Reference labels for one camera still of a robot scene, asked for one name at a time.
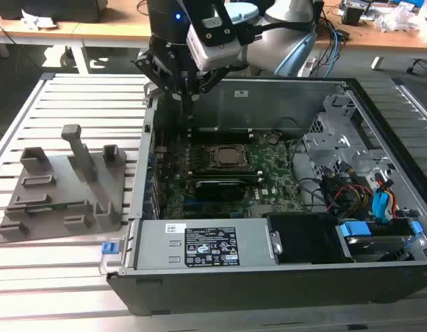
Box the wooden desk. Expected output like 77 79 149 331
0 0 427 75

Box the green motherboard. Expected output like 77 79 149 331
154 126 306 221

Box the blue cable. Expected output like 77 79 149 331
325 24 342 79

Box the blue flat wire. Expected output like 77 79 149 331
372 178 396 225

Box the white crumpled paper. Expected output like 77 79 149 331
21 8 58 30

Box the silver CPU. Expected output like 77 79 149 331
215 147 248 166

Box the grey power supply unit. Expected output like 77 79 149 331
131 218 282 271

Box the small black box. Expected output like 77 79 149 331
340 5 365 25

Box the clear crumpled plastic bag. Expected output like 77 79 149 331
374 3 425 34

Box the large black box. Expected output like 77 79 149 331
0 0 109 24

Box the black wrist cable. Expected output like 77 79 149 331
233 0 325 48

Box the red yellow black wire bundle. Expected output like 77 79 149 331
334 183 373 217

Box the black and grey PC case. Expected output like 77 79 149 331
98 76 427 317

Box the black plastic shroud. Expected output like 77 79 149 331
263 212 354 266

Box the silver chipset heatsink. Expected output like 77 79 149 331
249 205 278 219

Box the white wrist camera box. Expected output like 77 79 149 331
185 17 242 72

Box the black camera bracket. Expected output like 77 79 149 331
189 0 237 46

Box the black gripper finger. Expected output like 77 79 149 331
190 66 230 103
132 50 193 124

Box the silver drive cage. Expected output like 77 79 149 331
301 93 390 181

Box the grey parts rack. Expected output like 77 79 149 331
0 123 128 245

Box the hard disk in blue carrier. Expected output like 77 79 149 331
336 221 424 262

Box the black graphics card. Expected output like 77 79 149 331
194 178 247 202

